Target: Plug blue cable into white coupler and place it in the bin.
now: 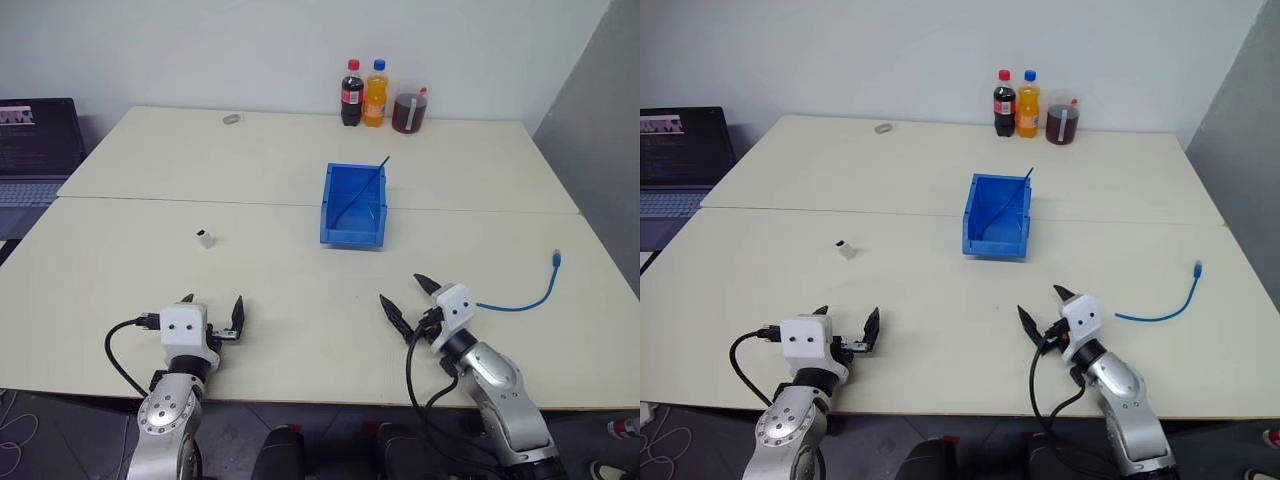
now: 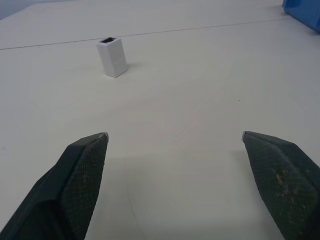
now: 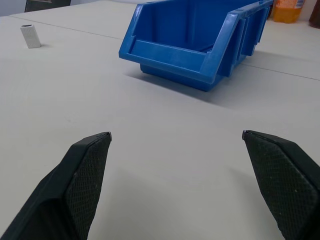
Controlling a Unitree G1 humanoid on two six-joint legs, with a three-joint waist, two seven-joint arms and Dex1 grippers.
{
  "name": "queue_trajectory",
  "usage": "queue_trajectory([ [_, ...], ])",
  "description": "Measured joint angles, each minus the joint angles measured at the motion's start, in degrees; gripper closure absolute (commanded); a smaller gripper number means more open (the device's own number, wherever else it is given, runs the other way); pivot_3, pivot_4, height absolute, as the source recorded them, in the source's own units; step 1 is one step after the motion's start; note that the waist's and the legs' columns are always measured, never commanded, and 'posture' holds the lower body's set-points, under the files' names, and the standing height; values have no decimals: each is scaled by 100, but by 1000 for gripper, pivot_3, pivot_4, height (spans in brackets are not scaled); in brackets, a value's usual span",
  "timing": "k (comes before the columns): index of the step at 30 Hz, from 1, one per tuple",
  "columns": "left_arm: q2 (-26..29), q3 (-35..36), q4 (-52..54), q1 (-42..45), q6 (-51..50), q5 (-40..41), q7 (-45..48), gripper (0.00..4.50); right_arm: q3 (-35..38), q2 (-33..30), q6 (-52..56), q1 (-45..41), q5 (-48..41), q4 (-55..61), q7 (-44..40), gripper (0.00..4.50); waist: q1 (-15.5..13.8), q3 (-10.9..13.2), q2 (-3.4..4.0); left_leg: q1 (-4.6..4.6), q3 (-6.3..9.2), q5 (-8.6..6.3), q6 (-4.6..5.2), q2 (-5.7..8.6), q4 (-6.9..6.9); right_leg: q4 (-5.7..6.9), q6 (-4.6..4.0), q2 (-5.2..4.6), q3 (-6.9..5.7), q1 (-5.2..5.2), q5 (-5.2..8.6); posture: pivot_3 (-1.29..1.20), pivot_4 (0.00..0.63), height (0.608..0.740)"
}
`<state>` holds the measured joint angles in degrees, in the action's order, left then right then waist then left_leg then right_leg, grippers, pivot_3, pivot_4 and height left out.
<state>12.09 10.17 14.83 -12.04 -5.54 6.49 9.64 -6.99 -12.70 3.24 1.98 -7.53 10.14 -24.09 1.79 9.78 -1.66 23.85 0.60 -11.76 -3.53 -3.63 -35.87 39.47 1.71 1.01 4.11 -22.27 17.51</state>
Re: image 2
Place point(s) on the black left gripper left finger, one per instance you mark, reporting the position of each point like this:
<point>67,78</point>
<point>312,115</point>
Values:
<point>72,185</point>

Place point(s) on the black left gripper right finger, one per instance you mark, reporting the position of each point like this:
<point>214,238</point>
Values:
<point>285,185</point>

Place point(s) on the white rectangular adapter block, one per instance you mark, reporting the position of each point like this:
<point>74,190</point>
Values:
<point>113,58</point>

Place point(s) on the blue plastic box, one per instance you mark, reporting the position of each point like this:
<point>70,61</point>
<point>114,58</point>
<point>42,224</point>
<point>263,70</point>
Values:
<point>303,12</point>

